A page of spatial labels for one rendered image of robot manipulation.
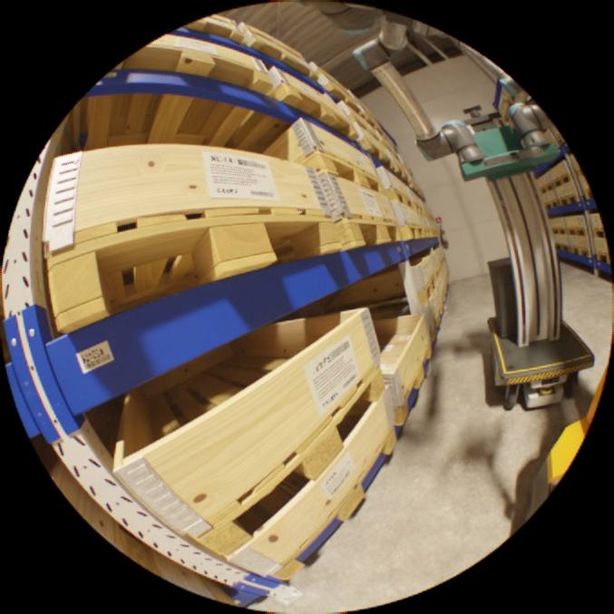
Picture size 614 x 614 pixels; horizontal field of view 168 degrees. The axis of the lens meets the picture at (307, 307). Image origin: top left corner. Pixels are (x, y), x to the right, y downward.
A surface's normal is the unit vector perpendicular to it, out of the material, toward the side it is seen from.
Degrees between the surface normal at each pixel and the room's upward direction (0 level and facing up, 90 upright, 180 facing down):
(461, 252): 90
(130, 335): 90
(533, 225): 90
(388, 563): 0
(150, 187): 90
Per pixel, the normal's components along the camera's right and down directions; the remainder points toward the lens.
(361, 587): -0.33, -0.94
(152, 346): 0.70, -0.15
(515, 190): -0.62, 0.30
